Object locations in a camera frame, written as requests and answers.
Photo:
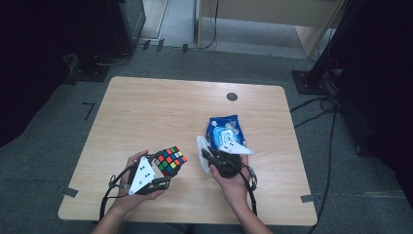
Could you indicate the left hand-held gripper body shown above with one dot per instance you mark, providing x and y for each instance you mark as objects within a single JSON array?
[{"x": 142, "y": 177}]

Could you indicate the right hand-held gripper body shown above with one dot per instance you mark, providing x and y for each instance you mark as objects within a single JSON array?
[{"x": 229, "y": 164}]

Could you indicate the white wet wipe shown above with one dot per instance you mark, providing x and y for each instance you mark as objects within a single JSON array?
[{"x": 200, "y": 142}]

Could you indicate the multicoloured puzzle cube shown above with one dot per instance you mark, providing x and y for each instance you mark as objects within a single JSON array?
[{"x": 170, "y": 161}]

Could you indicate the blue wet wipes pack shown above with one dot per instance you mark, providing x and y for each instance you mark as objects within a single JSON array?
[{"x": 224, "y": 125}]

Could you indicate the person's left hand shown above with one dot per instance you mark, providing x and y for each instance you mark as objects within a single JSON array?
[{"x": 133, "y": 201}]

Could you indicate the person's right hand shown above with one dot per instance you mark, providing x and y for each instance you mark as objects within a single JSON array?
[{"x": 237, "y": 191}]

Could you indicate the person's legs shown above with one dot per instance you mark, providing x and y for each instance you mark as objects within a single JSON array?
[{"x": 181, "y": 229}]

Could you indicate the black round table grommet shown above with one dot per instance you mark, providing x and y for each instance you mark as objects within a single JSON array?
[{"x": 232, "y": 97}]

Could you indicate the grey tape strip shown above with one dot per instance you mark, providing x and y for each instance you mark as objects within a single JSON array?
[
  {"x": 310, "y": 198},
  {"x": 70, "y": 192}
]

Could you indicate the black angled floor tape mark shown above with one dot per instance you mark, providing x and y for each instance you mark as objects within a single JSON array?
[{"x": 88, "y": 109}]

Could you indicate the black flat stand base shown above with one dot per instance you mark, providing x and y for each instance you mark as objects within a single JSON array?
[{"x": 89, "y": 73}]

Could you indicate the black floor tape strip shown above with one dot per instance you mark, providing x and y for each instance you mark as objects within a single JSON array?
[
  {"x": 160, "y": 45},
  {"x": 146, "y": 45},
  {"x": 185, "y": 48}
]

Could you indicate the black stand with square base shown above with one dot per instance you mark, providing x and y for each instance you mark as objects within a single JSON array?
[{"x": 307, "y": 83}]

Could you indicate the black cabinet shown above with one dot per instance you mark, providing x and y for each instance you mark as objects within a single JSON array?
[{"x": 125, "y": 26}]

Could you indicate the black curtain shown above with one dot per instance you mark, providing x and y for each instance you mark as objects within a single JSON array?
[
  {"x": 383, "y": 81},
  {"x": 39, "y": 65}
]

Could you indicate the light wooden desk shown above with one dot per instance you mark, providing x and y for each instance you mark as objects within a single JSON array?
[{"x": 259, "y": 11}]

